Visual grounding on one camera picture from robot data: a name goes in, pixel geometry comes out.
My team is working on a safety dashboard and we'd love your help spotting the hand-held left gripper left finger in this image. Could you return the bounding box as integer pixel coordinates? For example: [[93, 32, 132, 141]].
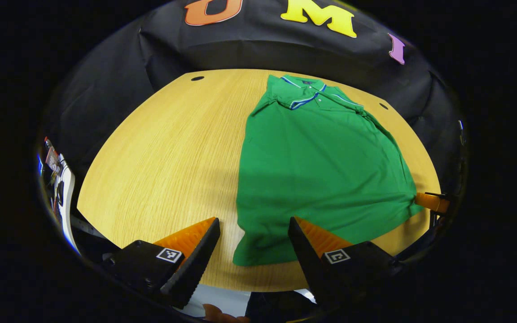
[[101, 217, 221, 310]]

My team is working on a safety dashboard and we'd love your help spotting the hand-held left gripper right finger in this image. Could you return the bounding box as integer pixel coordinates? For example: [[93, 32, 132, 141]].
[[288, 216, 405, 308]]

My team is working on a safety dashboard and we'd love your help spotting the green T-shirt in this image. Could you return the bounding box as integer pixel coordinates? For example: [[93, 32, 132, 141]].
[[232, 74, 424, 267]]

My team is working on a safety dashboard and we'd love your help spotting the person's dark clothing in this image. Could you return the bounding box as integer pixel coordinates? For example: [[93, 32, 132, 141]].
[[244, 291, 320, 322]]

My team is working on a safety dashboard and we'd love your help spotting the black backdrop cloth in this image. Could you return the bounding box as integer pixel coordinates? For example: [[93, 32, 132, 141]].
[[39, 0, 468, 198]]

